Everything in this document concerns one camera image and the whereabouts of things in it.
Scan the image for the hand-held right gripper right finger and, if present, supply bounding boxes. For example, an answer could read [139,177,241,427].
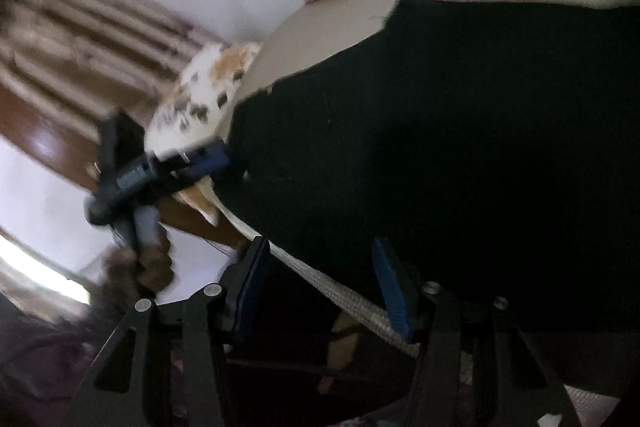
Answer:
[372,237,583,427]

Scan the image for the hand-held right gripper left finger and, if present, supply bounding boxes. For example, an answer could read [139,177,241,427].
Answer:
[62,236,273,427]

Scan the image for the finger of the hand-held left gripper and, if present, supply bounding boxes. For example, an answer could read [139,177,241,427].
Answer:
[150,138,232,175]
[159,171,223,196]

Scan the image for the black pants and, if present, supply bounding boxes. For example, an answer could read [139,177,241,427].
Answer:
[227,0,640,338]

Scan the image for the person's left hand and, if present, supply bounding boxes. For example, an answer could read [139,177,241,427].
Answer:
[102,227,175,303]

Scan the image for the floral pillow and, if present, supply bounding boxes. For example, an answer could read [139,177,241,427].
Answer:
[145,41,263,228]

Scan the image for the striped curtain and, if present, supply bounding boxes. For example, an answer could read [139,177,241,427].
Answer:
[0,0,216,142]

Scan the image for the person's purple clothing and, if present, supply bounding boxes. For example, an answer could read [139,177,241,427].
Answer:
[0,297,108,427]

